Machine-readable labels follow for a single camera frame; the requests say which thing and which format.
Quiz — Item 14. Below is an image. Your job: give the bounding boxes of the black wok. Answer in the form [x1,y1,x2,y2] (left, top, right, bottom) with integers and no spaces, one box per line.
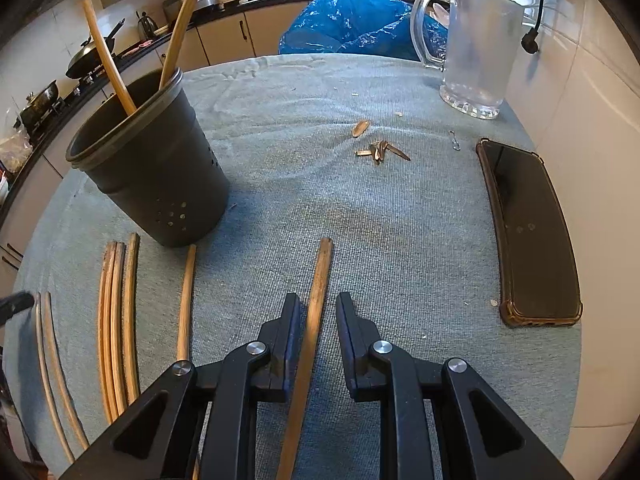
[65,19,126,80]

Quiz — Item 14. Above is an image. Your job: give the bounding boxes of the dark grey chopstick holder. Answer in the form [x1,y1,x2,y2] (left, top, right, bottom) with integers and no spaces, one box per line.
[66,67,231,248]

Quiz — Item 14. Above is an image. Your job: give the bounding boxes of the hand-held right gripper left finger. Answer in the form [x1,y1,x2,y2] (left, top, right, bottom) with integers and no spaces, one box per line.
[60,291,303,480]

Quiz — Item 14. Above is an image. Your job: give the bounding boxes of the clear plastic bag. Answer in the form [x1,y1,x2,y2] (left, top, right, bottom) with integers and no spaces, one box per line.
[0,127,33,173]

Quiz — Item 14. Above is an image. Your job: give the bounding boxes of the metal cooking pot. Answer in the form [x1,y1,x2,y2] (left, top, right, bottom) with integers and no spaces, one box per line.
[17,80,61,128]

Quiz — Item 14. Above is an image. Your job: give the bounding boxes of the grey-blue tablecloth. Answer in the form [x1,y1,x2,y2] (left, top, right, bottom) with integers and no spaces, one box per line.
[2,54,583,480]

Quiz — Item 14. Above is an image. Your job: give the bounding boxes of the sunflower seed shells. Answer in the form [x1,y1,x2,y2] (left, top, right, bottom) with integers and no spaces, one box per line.
[352,119,412,164]

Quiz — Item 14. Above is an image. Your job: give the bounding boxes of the black cable with plug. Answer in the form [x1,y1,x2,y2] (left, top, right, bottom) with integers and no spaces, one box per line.
[521,0,548,56]

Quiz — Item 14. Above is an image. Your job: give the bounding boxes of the metal kettle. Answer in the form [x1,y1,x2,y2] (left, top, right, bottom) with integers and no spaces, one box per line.
[136,11,160,41]

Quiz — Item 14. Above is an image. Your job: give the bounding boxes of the clear glass pitcher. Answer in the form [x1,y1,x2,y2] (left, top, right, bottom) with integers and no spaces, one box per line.
[410,0,526,121]

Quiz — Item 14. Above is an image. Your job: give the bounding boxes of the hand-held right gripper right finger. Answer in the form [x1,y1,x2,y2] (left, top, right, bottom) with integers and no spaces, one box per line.
[335,291,576,480]

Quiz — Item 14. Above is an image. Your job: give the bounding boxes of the black kitchen countertop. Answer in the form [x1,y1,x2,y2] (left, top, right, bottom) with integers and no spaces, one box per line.
[0,0,321,221]

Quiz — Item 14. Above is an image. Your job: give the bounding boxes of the black smartphone in case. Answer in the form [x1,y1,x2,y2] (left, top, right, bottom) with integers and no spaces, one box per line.
[475,137,583,330]

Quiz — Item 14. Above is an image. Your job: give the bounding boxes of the blue plastic bag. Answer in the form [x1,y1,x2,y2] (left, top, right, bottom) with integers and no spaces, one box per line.
[278,0,451,61]

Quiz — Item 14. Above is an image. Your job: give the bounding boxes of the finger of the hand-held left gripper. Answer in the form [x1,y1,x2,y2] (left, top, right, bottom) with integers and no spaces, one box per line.
[0,291,35,325]

